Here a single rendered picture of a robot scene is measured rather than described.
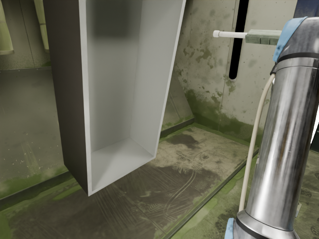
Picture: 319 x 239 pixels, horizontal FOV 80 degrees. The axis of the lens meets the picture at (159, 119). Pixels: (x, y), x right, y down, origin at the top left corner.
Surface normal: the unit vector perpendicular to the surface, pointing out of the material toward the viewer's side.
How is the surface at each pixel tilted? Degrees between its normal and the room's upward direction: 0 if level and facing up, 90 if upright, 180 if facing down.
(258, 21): 90
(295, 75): 63
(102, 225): 0
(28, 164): 57
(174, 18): 90
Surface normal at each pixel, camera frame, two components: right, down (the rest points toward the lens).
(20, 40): 0.69, 0.28
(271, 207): -0.48, -0.15
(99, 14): 0.71, 0.45
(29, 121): 0.58, -0.27
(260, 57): -0.72, 0.26
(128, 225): 0.00, -0.92
